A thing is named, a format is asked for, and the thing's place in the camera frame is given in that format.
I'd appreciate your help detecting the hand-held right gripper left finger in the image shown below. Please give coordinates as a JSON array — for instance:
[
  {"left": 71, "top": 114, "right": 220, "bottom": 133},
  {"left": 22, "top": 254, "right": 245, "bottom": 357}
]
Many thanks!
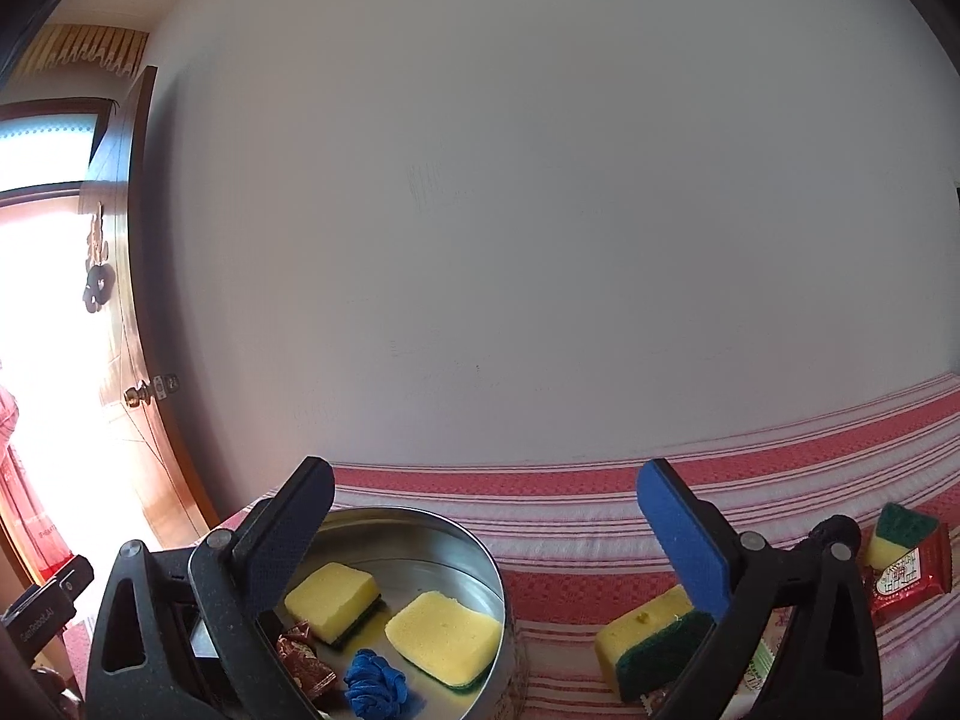
[{"left": 85, "top": 455, "right": 336, "bottom": 720}]

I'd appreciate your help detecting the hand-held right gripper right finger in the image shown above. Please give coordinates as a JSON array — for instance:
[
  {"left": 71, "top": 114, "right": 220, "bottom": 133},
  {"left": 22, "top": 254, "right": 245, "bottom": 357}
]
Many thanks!
[{"left": 635, "top": 457, "right": 883, "bottom": 720}]

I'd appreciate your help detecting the yellow sponge green scourer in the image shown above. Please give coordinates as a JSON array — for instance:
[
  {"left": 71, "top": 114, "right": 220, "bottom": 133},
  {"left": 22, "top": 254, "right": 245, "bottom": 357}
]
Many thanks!
[
  {"left": 384, "top": 590, "right": 504, "bottom": 692},
  {"left": 284, "top": 562, "right": 384, "bottom": 647},
  {"left": 865, "top": 502, "right": 941, "bottom": 572},
  {"left": 595, "top": 583, "right": 716, "bottom": 704}
]

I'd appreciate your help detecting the brown candy packet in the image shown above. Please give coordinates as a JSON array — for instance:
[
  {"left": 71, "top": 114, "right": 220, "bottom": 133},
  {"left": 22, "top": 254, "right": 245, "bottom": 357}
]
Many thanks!
[{"left": 275, "top": 620, "right": 339, "bottom": 700}]

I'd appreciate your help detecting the green white candy packet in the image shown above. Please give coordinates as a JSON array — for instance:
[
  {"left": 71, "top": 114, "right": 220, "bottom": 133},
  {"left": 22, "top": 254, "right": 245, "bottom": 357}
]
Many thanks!
[{"left": 738, "top": 636, "right": 779, "bottom": 700}]

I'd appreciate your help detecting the black scrunchie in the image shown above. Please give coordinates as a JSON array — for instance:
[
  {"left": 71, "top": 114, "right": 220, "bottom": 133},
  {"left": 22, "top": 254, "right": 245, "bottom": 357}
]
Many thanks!
[{"left": 805, "top": 514, "right": 863, "bottom": 550}]

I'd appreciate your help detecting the round metal tin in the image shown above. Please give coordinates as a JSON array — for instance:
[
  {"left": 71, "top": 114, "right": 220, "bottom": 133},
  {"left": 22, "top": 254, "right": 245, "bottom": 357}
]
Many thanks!
[{"left": 251, "top": 507, "right": 520, "bottom": 720}]

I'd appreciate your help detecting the blue scrunchie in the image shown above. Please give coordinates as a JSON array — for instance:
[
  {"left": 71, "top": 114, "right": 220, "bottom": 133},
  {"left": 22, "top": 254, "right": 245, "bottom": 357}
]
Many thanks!
[{"left": 343, "top": 648, "right": 413, "bottom": 720}]

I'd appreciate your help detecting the red foil packet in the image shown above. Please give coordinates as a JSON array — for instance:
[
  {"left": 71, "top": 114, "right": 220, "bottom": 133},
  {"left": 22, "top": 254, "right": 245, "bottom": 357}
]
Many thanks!
[{"left": 861, "top": 523, "right": 954, "bottom": 625}]

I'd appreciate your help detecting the red striped desktop tablecloth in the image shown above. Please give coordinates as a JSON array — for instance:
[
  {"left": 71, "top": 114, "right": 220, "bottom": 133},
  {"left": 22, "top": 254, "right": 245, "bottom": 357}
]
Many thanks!
[{"left": 64, "top": 371, "right": 960, "bottom": 720}]

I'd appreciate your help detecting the red hanging banner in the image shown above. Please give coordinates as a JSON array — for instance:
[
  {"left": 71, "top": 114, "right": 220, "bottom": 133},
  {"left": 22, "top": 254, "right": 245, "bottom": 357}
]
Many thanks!
[{"left": 0, "top": 382, "right": 59, "bottom": 587}]

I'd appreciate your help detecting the wooden door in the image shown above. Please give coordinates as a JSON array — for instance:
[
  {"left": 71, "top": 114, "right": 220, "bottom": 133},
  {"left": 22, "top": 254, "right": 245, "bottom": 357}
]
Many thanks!
[{"left": 78, "top": 65, "right": 220, "bottom": 550}]

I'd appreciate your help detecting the red gold door ornament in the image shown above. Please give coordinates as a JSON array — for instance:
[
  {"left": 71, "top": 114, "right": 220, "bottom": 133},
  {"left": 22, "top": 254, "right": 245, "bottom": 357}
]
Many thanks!
[{"left": 80, "top": 215, "right": 118, "bottom": 315}]

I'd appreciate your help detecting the transom window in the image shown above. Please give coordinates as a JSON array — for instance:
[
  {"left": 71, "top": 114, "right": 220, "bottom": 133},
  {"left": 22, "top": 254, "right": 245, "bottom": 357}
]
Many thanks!
[{"left": 0, "top": 97, "right": 121, "bottom": 197}]

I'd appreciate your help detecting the yellow curtain valance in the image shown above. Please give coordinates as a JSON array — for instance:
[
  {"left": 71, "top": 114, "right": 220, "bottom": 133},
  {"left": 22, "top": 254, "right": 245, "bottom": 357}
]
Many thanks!
[{"left": 21, "top": 23, "right": 152, "bottom": 77}]

